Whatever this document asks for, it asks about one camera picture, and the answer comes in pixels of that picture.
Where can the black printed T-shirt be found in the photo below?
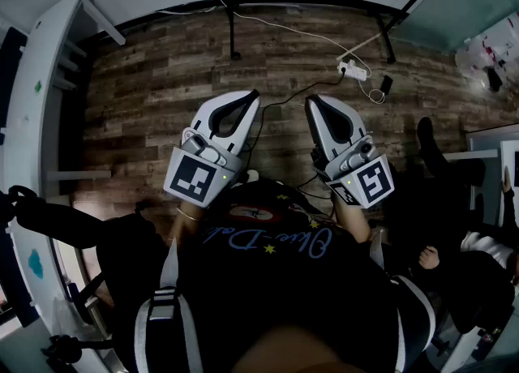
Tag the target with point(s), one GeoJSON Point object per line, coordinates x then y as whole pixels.
{"type": "Point", "coordinates": [284, 282]}

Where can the white shelf unit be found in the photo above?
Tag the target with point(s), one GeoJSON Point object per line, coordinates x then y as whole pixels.
{"type": "Point", "coordinates": [32, 120]}

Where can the person's left forearm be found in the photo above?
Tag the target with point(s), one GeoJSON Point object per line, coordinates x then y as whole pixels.
{"type": "Point", "coordinates": [185, 227]}

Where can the white power strip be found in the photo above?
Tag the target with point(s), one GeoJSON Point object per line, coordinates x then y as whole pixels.
{"type": "Point", "coordinates": [354, 71]}

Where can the dark blue panel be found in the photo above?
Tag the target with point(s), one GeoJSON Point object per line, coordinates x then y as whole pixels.
{"type": "Point", "coordinates": [10, 79]}

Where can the frosted glass door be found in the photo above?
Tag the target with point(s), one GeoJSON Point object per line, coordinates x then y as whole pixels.
{"type": "Point", "coordinates": [446, 10]}

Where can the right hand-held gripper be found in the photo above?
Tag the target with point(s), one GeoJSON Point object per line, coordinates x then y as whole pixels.
{"type": "Point", "coordinates": [373, 181]}

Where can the beige stick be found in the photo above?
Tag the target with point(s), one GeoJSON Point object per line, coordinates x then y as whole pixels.
{"type": "Point", "coordinates": [361, 44]}

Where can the black office chair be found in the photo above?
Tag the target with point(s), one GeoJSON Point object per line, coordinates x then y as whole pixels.
{"type": "Point", "coordinates": [81, 225]}

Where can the person's face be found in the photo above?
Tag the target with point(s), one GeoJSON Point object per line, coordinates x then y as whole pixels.
{"type": "Point", "coordinates": [292, 353]}

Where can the person's left white shoe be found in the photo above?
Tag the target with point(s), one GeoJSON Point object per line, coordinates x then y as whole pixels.
{"type": "Point", "coordinates": [251, 175]}

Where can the person's right forearm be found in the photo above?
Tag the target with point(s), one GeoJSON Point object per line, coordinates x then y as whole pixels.
{"type": "Point", "coordinates": [350, 221]}

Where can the small white desk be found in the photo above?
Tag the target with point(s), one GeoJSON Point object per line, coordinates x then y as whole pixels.
{"type": "Point", "coordinates": [486, 148]}

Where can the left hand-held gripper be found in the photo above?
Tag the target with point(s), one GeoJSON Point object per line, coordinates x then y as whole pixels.
{"type": "Point", "coordinates": [190, 177]}

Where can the clear plastic bag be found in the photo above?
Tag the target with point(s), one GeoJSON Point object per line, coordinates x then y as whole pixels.
{"type": "Point", "coordinates": [482, 51]}

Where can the black phone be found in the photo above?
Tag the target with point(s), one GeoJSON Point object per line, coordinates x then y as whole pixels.
{"type": "Point", "coordinates": [386, 84]}

